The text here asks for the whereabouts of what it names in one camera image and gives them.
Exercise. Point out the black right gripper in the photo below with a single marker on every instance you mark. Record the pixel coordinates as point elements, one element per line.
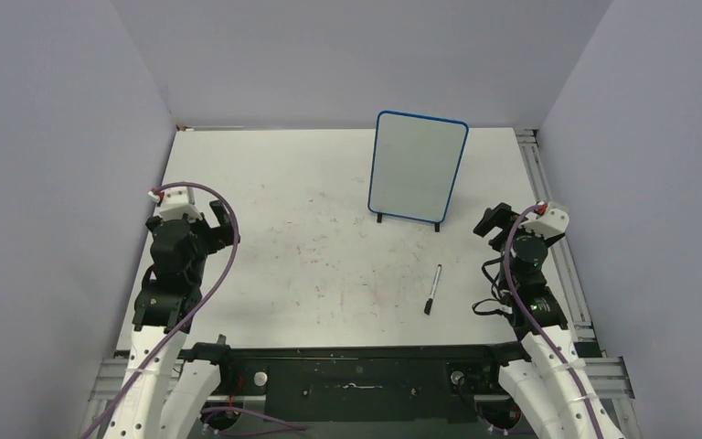
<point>502,217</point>

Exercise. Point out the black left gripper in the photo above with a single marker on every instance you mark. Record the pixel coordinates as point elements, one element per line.
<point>221,236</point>

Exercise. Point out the blue framed whiteboard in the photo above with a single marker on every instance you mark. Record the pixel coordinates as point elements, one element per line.
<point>414,167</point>

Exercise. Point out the white marker pen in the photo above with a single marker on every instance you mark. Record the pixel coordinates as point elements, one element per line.
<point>434,286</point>

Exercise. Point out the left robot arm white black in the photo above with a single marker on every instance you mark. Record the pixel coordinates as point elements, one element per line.
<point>148,404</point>

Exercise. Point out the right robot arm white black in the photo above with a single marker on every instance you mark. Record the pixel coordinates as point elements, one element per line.
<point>546,378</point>

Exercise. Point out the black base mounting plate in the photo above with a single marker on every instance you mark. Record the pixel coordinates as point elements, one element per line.
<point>459,384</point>

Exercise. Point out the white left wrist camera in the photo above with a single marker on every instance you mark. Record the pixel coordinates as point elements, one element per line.
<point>175,203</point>

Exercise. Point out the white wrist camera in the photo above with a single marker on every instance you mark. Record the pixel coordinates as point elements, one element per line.
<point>175,203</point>
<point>551,221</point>

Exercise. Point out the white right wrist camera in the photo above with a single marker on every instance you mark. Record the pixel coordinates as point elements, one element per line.
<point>551,221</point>

